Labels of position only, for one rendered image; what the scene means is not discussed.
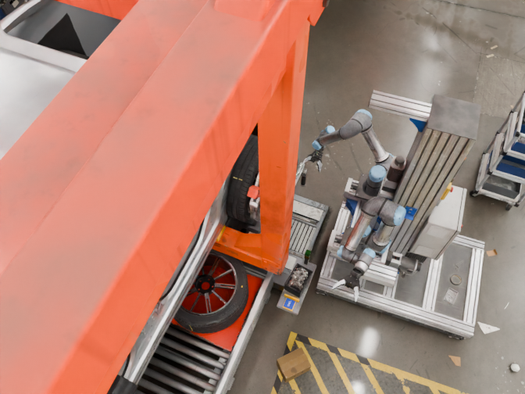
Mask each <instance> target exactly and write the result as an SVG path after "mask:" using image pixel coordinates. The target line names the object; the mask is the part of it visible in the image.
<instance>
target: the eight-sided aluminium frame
mask: <svg viewBox="0 0 525 394"><path fill-rule="evenodd" d="M255 186H257V187H258V186H259V174H258V176H257V178H256V183H255ZM259 203H260V197H259V198H257V199H253V198H251V200H250V203H249V206H250V217H251V219H253V220H256V221H258V220H260V207H259Z"/></svg>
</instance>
